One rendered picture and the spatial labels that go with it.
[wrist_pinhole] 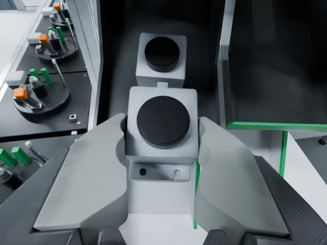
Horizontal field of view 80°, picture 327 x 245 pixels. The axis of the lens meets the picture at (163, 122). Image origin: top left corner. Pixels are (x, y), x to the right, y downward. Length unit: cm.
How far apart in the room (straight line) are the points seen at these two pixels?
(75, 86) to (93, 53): 40
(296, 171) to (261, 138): 30
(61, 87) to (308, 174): 75
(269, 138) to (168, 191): 21
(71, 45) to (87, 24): 58
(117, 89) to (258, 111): 17
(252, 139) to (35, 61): 71
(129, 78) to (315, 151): 195
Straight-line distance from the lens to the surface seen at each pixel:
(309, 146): 210
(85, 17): 25
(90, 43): 26
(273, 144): 41
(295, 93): 30
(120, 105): 23
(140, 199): 38
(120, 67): 25
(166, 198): 38
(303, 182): 69
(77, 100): 61
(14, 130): 61
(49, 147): 53
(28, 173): 49
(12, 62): 88
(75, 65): 75
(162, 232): 52
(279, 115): 28
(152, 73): 18
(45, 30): 101
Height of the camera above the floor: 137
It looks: 50 degrees down
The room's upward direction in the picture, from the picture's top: 4 degrees clockwise
